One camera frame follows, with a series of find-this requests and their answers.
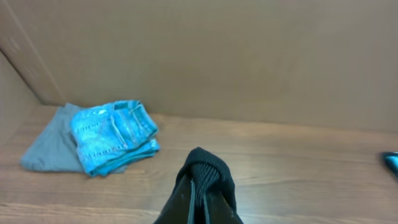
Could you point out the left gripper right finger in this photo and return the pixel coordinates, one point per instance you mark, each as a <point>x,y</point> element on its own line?
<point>217,210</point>

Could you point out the black garment under blue shirt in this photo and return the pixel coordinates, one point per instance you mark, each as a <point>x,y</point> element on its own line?
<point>383,155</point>

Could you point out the folded blue denim jeans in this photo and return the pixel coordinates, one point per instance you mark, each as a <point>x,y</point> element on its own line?
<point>114,135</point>

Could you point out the light blue t-shirt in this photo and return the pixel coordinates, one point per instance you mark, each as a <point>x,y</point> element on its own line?
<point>391,163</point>

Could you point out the black polo shirt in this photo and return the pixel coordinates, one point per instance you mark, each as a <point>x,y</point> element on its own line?
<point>210,174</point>

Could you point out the folded grey garment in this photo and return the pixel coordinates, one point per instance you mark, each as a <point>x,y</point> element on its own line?
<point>55,150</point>

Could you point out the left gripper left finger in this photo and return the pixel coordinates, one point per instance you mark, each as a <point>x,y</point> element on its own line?
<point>180,207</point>

